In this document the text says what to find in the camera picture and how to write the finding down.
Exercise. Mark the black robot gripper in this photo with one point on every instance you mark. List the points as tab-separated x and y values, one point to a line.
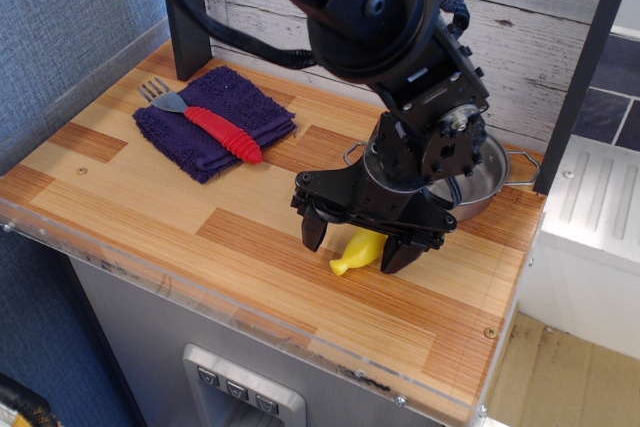
382	191

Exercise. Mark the yellow toy banana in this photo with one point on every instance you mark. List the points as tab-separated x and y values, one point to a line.
364	247

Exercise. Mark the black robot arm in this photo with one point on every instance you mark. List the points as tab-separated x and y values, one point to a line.
432	127

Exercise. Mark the purple folded cloth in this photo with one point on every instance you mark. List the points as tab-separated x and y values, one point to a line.
228	94

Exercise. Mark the stainless steel pot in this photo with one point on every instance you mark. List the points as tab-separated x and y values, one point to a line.
480	182

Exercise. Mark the silver dispenser button panel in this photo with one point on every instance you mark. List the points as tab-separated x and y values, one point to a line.
227	394

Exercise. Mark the white toy sink unit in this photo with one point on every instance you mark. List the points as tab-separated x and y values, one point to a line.
583	276

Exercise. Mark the yellow object at corner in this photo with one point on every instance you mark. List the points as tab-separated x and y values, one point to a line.
13	419

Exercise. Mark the red handled metal fork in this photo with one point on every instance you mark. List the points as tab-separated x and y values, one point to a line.
234	139

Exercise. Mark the dark left shelf post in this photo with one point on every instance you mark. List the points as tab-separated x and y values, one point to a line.
191	43

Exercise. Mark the dark shelf post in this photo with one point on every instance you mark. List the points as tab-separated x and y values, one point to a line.
593	47
191	43

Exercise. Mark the dark right shelf post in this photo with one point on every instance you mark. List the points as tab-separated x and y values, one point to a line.
593	47

